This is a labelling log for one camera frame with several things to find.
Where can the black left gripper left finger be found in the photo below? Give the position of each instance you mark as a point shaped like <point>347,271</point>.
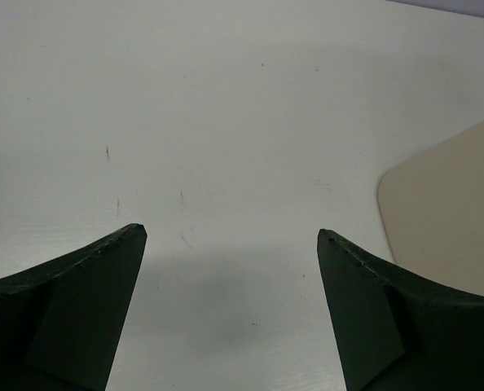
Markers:
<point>61,321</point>

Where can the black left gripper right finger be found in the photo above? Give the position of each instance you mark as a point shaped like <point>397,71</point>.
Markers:
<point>396,330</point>

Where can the cream plastic bin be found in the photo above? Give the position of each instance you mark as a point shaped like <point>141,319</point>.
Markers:
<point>432,209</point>

